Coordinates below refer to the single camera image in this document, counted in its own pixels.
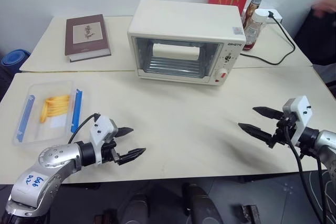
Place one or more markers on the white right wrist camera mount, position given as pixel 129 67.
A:
pixel 302 113

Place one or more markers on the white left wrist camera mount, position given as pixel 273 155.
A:
pixel 101 129

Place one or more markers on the bystander's bare hand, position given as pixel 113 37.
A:
pixel 326 6

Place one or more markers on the clear plastic food container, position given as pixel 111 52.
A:
pixel 39 134

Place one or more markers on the bystander's black clothing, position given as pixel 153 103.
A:
pixel 319 43

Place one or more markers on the white sticker with blue writing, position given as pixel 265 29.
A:
pixel 34 180

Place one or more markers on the white power strip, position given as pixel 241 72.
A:
pixel 277 15

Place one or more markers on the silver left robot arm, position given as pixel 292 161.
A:
pixel 55 155

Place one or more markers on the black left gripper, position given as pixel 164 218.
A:
pixel 108 151

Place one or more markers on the yellow french fries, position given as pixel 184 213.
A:
pixel 57 104

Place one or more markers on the cream toaster oven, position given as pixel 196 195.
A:
pixel 183 19

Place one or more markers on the blue container latch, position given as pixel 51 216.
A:
pixel 76 111
pixel 25 117

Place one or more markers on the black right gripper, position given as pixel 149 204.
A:
pixel 282 132

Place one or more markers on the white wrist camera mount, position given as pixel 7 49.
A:
pixel 302 113
pixel 101 129

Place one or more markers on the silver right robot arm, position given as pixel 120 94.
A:
pixel 324 140

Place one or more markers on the blue rolled mat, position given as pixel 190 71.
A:
pixel 14 57

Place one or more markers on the brown hardcover book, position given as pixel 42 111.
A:
pixel 86 35

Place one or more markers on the white paper label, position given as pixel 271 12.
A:
pixel 59 121

